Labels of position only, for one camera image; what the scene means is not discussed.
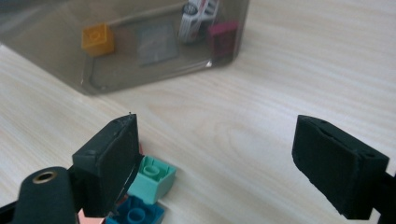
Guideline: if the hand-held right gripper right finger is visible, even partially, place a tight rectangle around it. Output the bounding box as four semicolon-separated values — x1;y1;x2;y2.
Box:
291;114;390;220

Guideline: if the blue toy brick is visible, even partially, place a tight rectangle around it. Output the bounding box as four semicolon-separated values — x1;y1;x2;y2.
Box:
106;195;165;224

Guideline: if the white toy car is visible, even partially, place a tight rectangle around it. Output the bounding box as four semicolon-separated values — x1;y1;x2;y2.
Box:
177;0;219;45

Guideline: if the salmon pink toy brick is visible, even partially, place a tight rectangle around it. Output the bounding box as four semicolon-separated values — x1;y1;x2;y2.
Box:
77;208;106;224

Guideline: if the maroon toy brick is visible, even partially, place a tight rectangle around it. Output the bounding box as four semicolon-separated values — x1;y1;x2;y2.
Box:
207;21;240;59

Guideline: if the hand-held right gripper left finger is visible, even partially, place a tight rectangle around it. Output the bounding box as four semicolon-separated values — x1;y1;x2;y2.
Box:
72;113;145;217

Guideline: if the transparent brown storage box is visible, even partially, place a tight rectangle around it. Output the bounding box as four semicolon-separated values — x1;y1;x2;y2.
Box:
0;0;251;96

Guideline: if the yellow toy brick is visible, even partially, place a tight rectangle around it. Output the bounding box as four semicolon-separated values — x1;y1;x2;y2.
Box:
81;22;115;58

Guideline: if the mint green toy brick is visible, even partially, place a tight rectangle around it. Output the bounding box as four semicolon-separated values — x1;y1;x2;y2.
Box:
127;155;177;205

